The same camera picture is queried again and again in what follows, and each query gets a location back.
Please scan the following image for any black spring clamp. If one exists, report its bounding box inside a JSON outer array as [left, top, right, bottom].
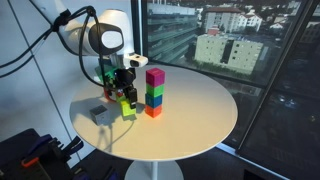
[[63, 135, 85, 157]]

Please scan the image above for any blue block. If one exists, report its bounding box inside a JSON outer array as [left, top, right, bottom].
[[144, 92, 164, 109]]

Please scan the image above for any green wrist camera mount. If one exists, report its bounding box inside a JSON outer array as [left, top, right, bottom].
[[94, 64, 118, 84]]

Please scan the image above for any blue handled clamp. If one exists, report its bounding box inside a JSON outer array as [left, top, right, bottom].
[[28, 133, 54, 155]]

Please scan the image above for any orange tool handle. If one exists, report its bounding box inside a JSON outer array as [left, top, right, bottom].
[[20, 156, 41, 169]]

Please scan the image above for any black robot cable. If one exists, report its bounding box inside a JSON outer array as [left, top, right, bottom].
[[0, 4, 109, 88]]

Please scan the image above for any orange block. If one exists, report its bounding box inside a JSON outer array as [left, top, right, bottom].
[[144, 103, 163, 119]]

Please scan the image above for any white table pedestal base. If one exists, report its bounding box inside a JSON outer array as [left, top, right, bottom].
[[124, 159, 185, 180]]

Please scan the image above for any grey studded block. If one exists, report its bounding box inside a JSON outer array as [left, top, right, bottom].
[[89, 105, 110, 126]]

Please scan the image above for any grey glass office building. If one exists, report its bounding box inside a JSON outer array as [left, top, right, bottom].
[[147, 3, 199, 63]]

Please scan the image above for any beige apartment building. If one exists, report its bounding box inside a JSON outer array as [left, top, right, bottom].
[[194, 33, 264, 75]]

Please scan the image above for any red white green cube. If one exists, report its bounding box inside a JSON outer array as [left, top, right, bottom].
[[103, 88, 124, 103]]

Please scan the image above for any light green block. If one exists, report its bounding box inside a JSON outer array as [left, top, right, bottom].
[[120, 99, 137, 117]]

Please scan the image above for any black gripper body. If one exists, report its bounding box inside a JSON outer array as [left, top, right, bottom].
[[109, 67, 138, 93]]

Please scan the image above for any white building red roof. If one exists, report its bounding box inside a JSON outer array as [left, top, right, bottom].
[[203, 6, 264, 33]]

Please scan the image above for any mulberry pink block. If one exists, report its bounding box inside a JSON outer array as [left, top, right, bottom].
[[145, 67, 166, 88]]

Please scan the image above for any black tool bag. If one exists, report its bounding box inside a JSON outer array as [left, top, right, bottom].
[[0, 128, 84, 180]]

